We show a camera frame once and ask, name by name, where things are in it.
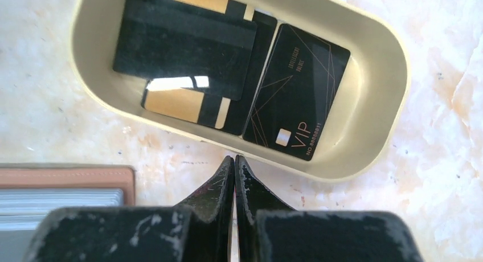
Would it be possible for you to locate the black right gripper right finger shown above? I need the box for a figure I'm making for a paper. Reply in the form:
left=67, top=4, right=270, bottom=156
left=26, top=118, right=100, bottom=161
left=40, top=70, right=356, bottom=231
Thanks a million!
left=234, top=155, right=423, bottom=261

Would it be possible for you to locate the beige oval plastic tray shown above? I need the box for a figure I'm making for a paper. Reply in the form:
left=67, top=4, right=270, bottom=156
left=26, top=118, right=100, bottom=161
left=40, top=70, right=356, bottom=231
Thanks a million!
left=71, top=0, right=411, bottom=182

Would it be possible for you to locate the black VIP card with lines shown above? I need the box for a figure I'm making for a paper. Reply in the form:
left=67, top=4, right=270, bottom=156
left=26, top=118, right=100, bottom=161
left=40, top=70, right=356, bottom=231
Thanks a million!
left=242, top=23, right=351, bottom=161

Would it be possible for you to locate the black magnetic stripe card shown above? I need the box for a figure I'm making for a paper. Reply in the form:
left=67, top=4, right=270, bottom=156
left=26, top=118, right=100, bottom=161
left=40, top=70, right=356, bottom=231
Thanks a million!
left=113, top=0, right=257, bottom=100

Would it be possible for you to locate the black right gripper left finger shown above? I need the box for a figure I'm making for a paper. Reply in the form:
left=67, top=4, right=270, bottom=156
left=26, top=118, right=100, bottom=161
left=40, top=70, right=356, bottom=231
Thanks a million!
left=23, top=157, right=235, bottom=261

